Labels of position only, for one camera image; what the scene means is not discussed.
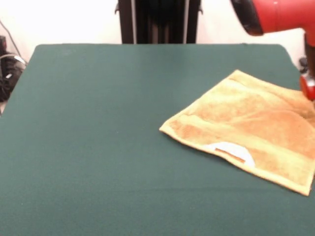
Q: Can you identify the dark grey curved stand base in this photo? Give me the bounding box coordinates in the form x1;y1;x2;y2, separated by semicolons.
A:
0;52;27;103
298;57;309;74

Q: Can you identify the tan terry cloth towel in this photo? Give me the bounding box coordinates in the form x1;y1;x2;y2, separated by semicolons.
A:
159;69;315;197

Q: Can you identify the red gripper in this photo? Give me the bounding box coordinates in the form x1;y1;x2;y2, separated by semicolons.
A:
299;73;315;102

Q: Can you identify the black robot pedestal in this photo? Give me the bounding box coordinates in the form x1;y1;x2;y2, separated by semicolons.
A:
114;0;203;45

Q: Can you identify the grey cable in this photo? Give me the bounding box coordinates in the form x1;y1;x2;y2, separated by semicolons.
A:
0;21;27;66

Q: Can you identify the dark green table cloth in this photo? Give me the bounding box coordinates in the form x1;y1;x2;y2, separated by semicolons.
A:
0;43;315;236

